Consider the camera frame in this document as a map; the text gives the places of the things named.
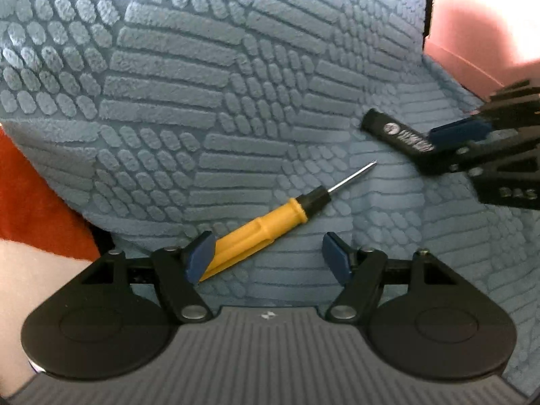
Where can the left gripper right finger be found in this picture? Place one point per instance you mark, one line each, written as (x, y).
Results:
(419, 315)

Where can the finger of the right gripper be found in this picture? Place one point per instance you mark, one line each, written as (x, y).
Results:
(475, 133)
(458, 159)

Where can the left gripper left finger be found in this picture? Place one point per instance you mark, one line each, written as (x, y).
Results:
(119, 313)

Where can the black stick tool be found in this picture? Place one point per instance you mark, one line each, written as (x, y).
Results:
(397, 135)

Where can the red white striped blanket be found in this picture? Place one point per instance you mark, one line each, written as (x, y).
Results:
(43, 245)

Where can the pink cardboard box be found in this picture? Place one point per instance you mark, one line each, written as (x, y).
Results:
(485, 44)

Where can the blue textured sofa cover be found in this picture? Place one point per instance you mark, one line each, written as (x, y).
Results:
(159, 119)

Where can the yellow handled screwdriver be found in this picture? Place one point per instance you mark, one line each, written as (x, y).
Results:
(260, 232)

